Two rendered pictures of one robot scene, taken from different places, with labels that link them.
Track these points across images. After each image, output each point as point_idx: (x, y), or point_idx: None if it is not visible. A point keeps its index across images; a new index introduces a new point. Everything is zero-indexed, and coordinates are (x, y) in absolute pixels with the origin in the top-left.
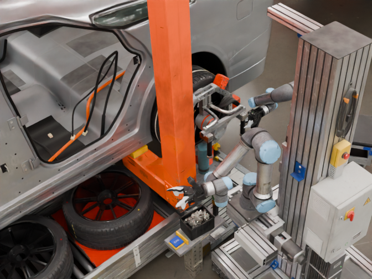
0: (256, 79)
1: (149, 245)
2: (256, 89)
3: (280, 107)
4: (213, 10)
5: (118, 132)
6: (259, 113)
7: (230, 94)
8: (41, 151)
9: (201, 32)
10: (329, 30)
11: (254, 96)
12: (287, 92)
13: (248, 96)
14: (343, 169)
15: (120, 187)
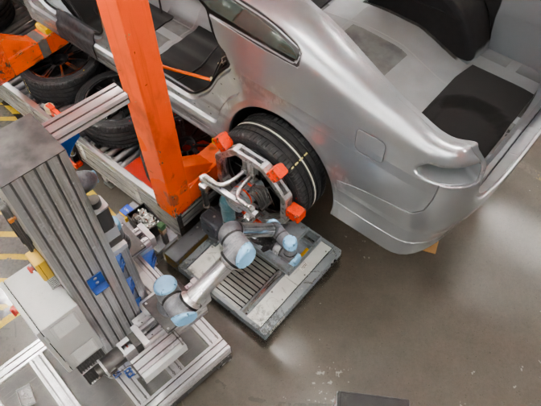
0: (519, 303)
1: (147, 199)
2: (492, 304)
3: (459, 341)
4: (317, 99)
5: (200, 103)
6: (270, 243)
7: (282, 197)
8: (199, 64)
9: (296, 107)
10: (40, 141)
11: (475, 302)
12: (220, 232)
13: (471, 293)
14: (62, 292)
15: (200, 151)
